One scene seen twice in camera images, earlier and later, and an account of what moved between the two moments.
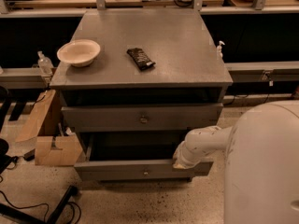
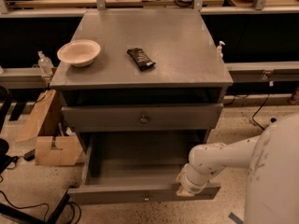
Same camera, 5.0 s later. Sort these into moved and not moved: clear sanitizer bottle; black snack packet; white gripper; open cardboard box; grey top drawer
Moved: white gripper
Not moved: clear sanitizer bottle; open cardboard box; grey top drawer; black snack packet
